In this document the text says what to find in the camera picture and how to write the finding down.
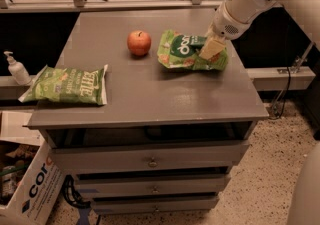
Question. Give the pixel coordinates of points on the grey drawer cabinet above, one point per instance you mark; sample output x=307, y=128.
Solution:
x=147, y=103

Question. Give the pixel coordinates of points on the bottom grey drawer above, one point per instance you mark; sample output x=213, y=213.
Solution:
x=185, y=203

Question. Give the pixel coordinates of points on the green kettle chips bag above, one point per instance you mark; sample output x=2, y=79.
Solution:
x=69, y=85

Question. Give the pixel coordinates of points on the grey drawer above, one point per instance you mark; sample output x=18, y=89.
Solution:
x=149, y=157
x=185, y=203
x=149, y=186

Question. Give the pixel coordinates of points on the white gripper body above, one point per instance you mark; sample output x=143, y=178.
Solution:
x=225, y=24

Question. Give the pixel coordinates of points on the top grey drawer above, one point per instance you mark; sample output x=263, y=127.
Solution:
x=149, y=157

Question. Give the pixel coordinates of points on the white cardboard box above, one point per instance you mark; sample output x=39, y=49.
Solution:
x=30, y=180

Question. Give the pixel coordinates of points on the metal bracket with cable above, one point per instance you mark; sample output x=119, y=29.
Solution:
x=278, y=103

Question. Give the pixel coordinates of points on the green rice chip bag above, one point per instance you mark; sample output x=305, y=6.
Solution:
x=179, y=51

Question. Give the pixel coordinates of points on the middle grey drawer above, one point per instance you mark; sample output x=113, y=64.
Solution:
x=149, y=186

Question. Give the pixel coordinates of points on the red apple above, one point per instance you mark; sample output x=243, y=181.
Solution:
x=138, y=42

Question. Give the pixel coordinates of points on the white pump bottle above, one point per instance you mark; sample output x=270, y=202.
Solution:
x=17, y=70

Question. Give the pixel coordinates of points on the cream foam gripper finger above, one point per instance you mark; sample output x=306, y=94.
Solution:
x=212, y=47

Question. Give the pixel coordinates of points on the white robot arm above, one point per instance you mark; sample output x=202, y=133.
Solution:
x=305, y=204

